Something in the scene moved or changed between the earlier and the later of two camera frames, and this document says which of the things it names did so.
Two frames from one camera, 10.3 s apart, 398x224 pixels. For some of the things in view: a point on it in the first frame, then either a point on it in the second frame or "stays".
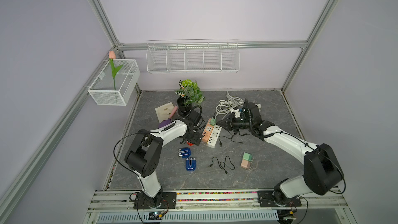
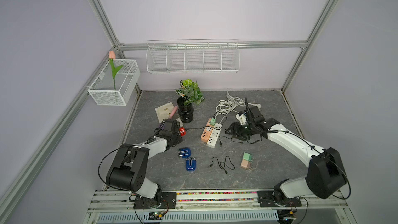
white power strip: x=214 y=136 stays
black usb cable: x=220 y=143 stays
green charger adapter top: x=213 y=121 stays
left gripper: x=194 y=140 → x=179 y=139
